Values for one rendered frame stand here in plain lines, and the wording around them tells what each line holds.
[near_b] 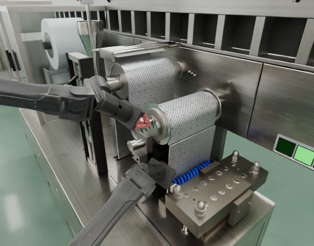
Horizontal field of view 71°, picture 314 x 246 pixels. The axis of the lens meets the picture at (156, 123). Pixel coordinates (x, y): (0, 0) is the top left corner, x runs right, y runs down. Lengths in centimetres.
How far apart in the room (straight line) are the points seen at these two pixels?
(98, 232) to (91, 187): 57
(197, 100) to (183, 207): 37
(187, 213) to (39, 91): 55
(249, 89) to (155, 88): 36
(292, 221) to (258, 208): 133
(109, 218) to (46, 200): 191
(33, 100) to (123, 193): 30
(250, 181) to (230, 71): 42
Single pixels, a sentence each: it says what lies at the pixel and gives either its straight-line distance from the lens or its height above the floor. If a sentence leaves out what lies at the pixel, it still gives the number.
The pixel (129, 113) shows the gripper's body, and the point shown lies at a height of 134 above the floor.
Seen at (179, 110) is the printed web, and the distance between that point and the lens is 74.
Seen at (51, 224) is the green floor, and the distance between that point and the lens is 219.
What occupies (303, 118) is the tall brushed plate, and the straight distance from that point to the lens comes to 82.
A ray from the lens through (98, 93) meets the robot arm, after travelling 60.
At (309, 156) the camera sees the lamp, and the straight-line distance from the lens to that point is 85.
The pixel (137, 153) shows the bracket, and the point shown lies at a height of 114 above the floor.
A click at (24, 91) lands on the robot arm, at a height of 144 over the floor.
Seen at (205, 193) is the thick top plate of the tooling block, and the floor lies 103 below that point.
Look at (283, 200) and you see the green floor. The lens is 247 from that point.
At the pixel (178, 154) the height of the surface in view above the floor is 114.
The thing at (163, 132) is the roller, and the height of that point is 125.
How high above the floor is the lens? 161
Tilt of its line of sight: 29 degrees down
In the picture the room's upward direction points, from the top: straight up
